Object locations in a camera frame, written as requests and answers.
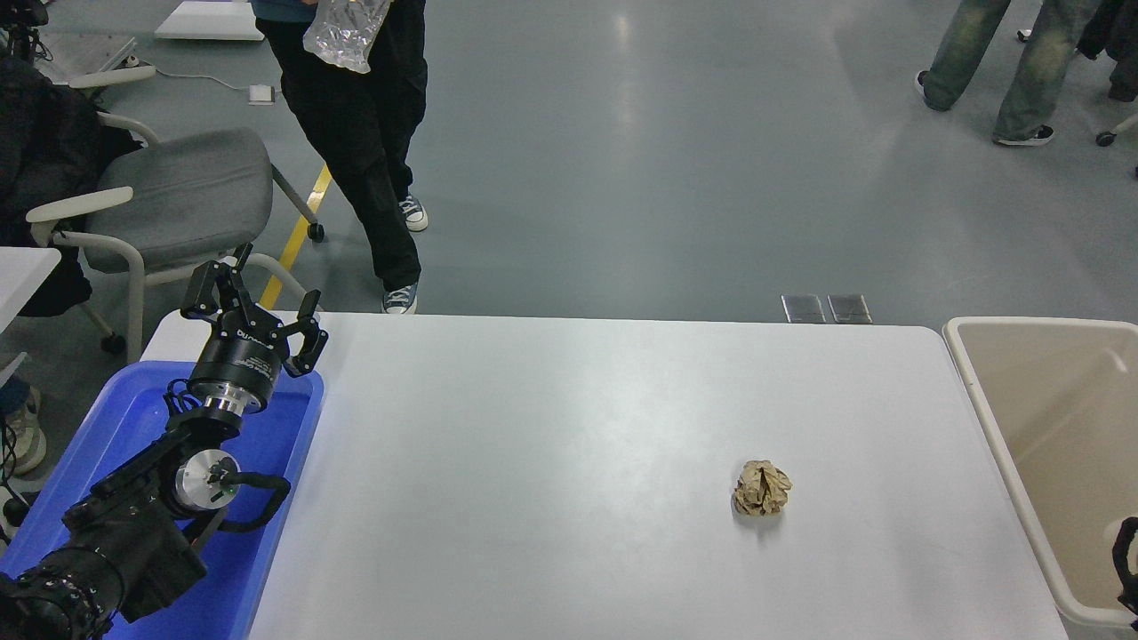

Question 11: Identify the large pale bin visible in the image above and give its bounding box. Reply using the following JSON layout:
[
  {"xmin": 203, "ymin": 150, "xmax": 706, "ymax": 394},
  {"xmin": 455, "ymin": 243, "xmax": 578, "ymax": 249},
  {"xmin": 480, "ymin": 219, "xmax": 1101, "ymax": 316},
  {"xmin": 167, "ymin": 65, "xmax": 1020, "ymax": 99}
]
[{"xmin": 942, "ymin": 316, "xmax": 1138, "ymax": 630}]

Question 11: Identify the grey office chair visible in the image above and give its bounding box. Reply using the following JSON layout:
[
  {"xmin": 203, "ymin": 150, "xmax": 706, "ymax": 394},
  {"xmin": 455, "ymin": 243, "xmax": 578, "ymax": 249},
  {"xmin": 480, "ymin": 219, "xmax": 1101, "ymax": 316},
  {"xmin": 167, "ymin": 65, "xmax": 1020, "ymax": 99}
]
[{"xmin": 27, "ymin": 64, "xmax": 325, "ymax": 365}]

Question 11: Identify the pale grey equipment base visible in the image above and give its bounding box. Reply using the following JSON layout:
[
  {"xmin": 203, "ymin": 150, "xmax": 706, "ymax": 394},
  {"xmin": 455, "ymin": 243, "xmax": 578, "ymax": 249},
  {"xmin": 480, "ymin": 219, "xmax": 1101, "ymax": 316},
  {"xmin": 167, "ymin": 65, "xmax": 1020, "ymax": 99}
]
[{"xmin": 37, "ymin": 34, "xmax": 139, "ymax": 88}]

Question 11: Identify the white chair leg with caster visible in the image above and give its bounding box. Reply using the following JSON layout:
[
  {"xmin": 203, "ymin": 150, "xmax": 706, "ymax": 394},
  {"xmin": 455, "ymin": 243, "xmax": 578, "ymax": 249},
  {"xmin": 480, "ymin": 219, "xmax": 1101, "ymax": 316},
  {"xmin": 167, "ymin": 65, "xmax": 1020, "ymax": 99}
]
[{"xmin": 1095, "ymin": 111, "xmax": 1138, "ymax": 148}]

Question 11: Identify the flat white board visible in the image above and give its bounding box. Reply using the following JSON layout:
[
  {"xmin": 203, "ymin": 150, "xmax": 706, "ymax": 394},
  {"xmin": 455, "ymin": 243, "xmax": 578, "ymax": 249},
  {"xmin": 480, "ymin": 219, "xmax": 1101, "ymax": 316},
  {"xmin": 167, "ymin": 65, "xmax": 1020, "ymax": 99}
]
[{"xmin": 154, "ymin": 0, "xmax": 265, "ymax": 42}]

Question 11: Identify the white side table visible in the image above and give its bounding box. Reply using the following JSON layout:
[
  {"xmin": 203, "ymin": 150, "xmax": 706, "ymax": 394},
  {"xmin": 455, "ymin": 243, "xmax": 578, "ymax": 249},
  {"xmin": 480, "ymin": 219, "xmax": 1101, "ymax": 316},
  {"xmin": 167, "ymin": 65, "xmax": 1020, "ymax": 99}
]
[{"xmin": 0, "ymin": 246, "xmax": 63, "ymax": 334}]

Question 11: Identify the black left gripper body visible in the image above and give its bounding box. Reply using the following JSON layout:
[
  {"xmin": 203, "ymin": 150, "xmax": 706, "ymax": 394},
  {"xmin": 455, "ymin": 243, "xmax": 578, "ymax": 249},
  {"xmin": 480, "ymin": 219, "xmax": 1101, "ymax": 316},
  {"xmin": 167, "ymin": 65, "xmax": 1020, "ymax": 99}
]
[{"xmin": 188, "ymin": 313, "xmax": 290, "ymax": 403}]

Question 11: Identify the clear crinkled plastic bag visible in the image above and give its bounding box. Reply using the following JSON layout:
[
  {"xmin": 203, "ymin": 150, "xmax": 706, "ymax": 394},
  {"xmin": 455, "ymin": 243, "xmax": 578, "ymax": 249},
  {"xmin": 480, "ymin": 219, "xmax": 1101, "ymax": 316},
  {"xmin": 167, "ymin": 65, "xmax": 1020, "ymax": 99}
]
[{"xmin": 302, "ymin": 0, "xmax": 393, "ymax": 75}]

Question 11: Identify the blue plastic tray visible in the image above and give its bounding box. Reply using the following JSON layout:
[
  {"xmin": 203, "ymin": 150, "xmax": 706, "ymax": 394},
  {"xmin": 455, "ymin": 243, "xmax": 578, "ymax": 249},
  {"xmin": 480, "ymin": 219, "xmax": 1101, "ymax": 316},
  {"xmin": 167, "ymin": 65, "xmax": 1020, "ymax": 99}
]
[{"xmin": 0, "ymin": 359, "xmax": 325, "ymax": 640}]

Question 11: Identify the crumpled tan paper ball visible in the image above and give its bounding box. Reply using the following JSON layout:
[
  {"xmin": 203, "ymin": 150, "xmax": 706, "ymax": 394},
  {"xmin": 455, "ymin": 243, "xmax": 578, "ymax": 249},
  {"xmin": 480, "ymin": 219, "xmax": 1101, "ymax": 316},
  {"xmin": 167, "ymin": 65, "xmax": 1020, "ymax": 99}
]
[{"xmin": 732, "ymin": 460, "xmax": 793, "ymax": 518}]

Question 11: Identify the black jacket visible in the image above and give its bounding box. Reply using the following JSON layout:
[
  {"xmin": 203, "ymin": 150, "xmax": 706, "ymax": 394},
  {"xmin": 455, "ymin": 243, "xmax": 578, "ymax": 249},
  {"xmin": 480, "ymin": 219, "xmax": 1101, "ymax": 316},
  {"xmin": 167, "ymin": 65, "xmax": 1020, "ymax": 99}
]
[{"xmin": 0, "ymin": 55, "xmax": 143, "ymax": 318}]

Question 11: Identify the black equipment stand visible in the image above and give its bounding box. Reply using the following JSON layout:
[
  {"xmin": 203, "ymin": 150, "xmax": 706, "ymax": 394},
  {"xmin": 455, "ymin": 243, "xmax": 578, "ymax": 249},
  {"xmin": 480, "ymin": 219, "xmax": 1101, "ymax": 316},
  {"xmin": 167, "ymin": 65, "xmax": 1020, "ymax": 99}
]
[{"xmin": 0, "ymin": 0, "xmax": 51, "ymax": 63}]

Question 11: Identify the white floor cable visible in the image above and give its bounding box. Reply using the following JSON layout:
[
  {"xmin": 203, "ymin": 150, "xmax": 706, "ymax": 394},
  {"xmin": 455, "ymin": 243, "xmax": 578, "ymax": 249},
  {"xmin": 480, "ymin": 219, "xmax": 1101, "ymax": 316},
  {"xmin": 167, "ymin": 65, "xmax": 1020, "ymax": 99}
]
[{"xmin": 133, "ymin": 59, "xmax": 252, "ymax": 93}]

